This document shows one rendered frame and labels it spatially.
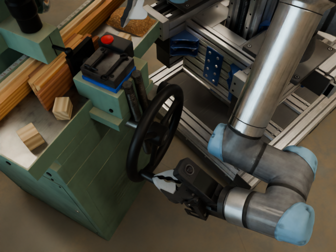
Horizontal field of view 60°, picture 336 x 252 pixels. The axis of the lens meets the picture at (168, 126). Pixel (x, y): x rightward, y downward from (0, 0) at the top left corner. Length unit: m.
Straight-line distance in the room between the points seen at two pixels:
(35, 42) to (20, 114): 0.18
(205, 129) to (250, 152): 0.92
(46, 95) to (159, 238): 0.99
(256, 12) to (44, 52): 0.77
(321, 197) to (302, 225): 1.22
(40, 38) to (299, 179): 0.64
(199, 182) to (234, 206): 0.08
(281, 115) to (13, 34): 1.33
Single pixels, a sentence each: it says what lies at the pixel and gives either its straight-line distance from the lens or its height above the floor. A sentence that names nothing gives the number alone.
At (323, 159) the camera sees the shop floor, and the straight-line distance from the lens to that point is 1.90.
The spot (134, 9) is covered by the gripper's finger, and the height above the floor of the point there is 1.04.
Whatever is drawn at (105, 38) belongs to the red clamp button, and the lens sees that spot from 0.75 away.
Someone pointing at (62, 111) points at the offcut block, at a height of 0.94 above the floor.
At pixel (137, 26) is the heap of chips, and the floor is 0.92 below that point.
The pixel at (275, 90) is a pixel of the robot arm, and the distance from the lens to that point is 0.57.
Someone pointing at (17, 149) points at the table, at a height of 0.90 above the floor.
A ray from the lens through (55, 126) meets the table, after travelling 0.76.
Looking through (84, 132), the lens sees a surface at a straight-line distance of 0.83.
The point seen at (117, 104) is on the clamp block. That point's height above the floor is 0.93.
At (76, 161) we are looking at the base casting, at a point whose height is 0.75.
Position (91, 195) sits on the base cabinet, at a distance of 1.06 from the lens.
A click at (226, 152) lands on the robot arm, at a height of 0.96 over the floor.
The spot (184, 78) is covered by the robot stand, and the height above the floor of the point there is 0.21.
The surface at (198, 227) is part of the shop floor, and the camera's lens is 1.55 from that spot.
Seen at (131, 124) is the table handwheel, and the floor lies 0.82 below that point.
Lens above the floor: 1.49
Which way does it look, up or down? 56 degrees down
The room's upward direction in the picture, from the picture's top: straight up
